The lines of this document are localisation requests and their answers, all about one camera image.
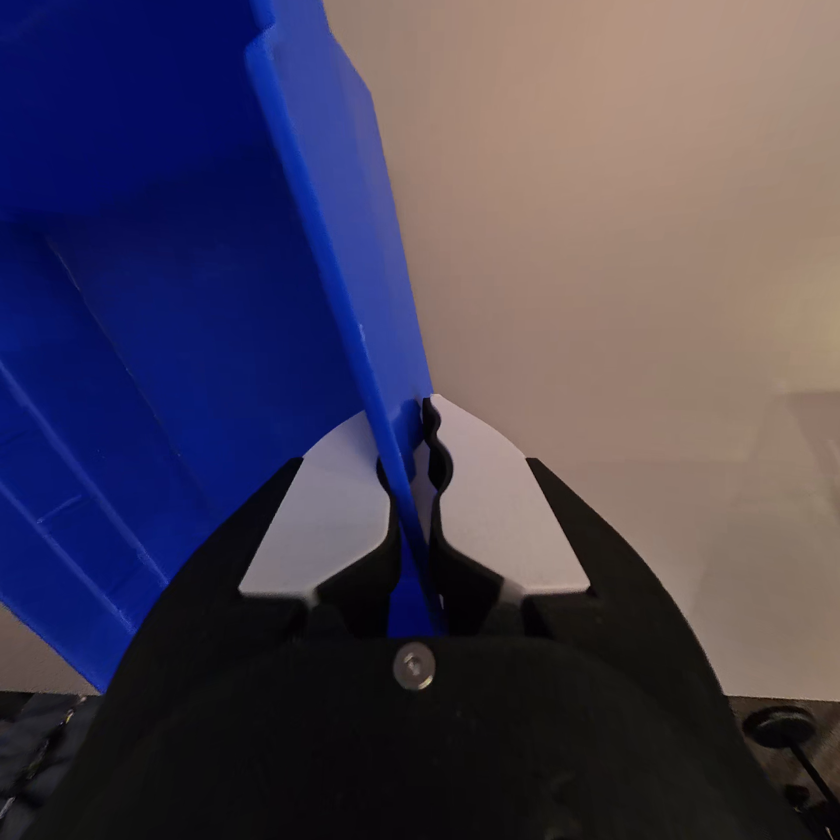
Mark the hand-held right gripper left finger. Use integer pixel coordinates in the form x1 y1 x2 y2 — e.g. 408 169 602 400
238 411 403 637

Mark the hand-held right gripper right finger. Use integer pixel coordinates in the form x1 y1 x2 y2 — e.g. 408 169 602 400
419 395 592 637

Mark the blue plastic box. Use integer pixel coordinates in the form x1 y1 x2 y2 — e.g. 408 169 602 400
0 0 448 695

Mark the black floor lamp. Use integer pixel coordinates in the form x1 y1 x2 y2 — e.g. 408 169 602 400
742 704 840 821

